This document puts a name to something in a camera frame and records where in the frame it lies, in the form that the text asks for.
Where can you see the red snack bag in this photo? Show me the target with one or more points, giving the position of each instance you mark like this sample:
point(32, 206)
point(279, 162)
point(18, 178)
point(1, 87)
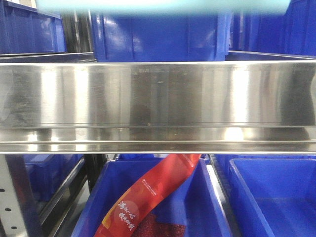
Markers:
point(134, 205)

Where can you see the blue bin behind upright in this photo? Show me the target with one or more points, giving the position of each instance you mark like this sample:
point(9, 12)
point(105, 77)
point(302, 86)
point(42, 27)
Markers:
point(47, 172)

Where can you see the blue bin lower right shelf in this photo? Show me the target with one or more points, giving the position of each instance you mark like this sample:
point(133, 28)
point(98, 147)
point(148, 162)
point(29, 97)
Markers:
point(271, 196)

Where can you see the blue bin upper right shelf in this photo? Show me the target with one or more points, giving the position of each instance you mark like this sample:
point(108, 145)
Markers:
point(292, 32)

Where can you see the blue bin with snack bag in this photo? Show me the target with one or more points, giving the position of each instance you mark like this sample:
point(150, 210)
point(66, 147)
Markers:
point(194, 204)

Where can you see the perforated steel shelf upright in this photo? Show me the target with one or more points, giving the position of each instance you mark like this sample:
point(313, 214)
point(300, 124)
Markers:
point(18, 213)

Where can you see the blue bin upper left shelf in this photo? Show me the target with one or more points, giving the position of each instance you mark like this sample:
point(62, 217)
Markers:
point(24, 29)

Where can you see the light blue plastic bin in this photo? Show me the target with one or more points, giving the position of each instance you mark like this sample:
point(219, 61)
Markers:
point(171, 7)

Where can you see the blue bin upper middle shelf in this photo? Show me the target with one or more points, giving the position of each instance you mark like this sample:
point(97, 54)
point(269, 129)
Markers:
point(160, 38)

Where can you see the blue bin shelf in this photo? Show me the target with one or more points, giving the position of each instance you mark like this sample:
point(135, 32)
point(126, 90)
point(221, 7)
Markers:
point(292, 32)
point(160, 38)
point(24, 29)
point(271, 196)

